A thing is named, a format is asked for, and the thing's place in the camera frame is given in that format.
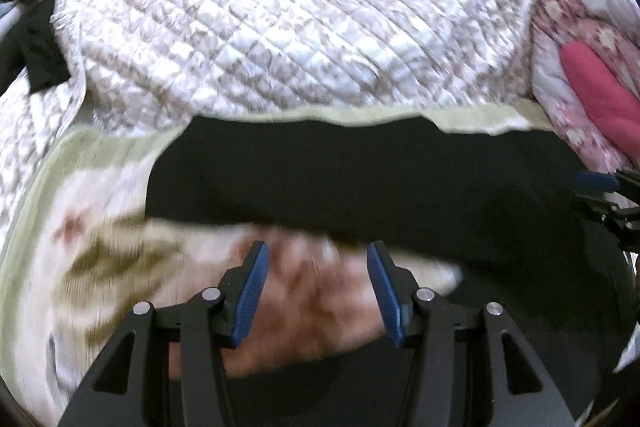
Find pink floral quilt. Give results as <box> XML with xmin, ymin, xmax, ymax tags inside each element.
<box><xmin>529</xmin><ymin>0</ymin><xmax>640</xmax><ymax>172</ymax></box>

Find black pants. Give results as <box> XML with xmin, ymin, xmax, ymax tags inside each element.
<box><xmin>145</xmin><ymin>114</ymin><xmax>633</xmax><ymax>427</ymax></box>

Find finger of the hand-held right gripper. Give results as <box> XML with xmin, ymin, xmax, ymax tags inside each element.
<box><xmin>574</xmin><ymin>168</ymin><xmax>640</xmax><ymax>195</ymax></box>
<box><xmin>571</xmin><ymin>194</ymin><xmax>640</xmax><ymax>253</ymax></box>

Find plain pink cloth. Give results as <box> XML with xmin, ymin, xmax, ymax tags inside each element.
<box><xmin>560</xmin><ymin>39</ymin><xmax>640</xmax><ymax>152</ymax></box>

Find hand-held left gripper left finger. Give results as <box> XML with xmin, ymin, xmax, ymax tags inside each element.
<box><xmin>57</xmin><ymin>241</ymin><xmax>271</xmax><ymax>427</ymax></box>

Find black cloth pile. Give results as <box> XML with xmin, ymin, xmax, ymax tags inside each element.
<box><xmin>15</xmin><ymin>0</ymin><xmax>71</xmax><ymax>95</ymax></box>

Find beige quilted bedspread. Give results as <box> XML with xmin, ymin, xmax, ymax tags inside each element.
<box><xmin>0</xmin><ymin>0</ymin><xmax>556</xmax><ymax>233</ymax></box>

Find floral fleece blanket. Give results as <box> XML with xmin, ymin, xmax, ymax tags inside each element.
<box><xmin>0</xmin><ymin>99</ymin><xmax>640</xmax><ymax>423</ymax></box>

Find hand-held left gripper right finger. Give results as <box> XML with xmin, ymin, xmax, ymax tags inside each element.
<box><xmin>366</xmin><ymin>241</ymin><xmax>576</xmax><ymax>427</ymax></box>

